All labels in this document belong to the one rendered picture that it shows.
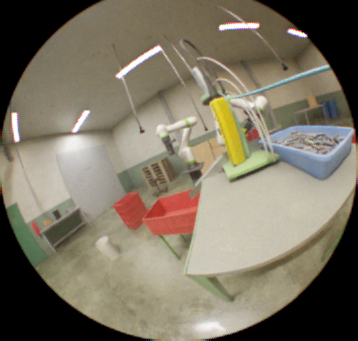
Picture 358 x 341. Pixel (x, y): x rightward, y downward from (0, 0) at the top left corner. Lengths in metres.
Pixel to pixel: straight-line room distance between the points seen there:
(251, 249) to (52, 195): 5.31
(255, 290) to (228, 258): 0.96
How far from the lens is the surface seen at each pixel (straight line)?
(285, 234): 0.31
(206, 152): 3.22
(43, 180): 5.36
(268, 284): 1.24
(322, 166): 0.45
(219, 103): 0.59
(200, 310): 1.26
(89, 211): 5.51
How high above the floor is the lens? 1.21
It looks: 7 degrees down
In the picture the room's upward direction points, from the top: 24 degrees counter-clockwise
